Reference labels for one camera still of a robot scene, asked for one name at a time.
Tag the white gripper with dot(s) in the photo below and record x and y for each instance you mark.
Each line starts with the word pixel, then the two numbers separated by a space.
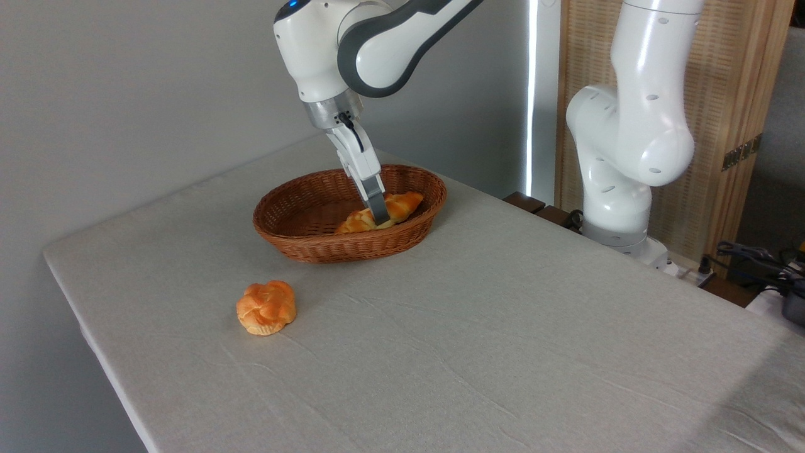
pixel 355 154

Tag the long braided bread loaf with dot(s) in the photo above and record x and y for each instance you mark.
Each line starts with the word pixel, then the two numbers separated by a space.
pixel 402 204

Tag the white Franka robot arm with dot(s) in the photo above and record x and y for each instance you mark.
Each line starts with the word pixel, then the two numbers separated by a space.
pixel 635 126

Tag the round knotted bread roll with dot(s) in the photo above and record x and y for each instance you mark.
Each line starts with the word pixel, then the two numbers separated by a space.
pixel 266 307

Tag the brown oval wicker basket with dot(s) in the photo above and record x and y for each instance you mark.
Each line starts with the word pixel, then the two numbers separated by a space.
pixel 377 242

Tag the off-white tablecloth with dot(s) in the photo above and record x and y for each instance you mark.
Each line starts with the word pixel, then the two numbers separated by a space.
pixel 471 333

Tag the brass screen hinge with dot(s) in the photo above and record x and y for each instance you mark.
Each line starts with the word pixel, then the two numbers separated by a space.
pixel 742 151

